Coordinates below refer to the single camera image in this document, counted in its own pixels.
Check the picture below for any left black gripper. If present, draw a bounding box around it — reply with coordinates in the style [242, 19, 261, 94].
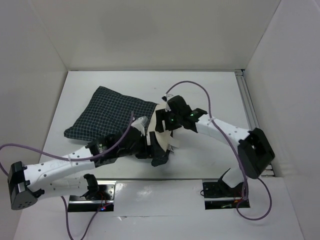
[118, 130, 166, 159]

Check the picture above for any cream pillow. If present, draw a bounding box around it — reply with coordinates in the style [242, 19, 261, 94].
[147, 101, 173, 151]

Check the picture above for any dark plaid pillowcase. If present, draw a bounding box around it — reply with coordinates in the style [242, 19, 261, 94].
[63, 86, 157, 142]

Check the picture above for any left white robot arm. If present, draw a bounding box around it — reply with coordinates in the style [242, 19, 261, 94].
[7, 126, 173, 210]

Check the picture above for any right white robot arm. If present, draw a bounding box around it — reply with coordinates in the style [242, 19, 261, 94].
[154, 95, 275, 196]

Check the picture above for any white pillow care label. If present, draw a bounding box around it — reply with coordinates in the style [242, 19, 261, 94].
[168, 137, 180, 152]

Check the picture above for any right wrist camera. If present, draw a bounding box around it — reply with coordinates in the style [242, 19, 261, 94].
[161, 93, 174, 112]

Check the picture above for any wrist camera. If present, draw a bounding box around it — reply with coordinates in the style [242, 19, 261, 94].
[131, 116, 148, 136]
[161, 93, 174, 112]

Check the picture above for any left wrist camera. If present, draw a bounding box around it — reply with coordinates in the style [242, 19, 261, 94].
[131, 116, 148, 136]

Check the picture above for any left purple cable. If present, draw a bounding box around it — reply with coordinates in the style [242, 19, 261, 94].
[0, 112, 136, 240]

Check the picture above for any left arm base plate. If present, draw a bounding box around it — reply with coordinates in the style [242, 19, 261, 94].
[67, 179, 116, 213]

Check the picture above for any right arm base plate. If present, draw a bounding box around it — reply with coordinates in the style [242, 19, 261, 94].
[200, 180, 243, 210]

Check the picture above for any aluminium rail right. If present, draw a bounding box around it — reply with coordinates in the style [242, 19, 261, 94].
[234, 68, 275, 177]

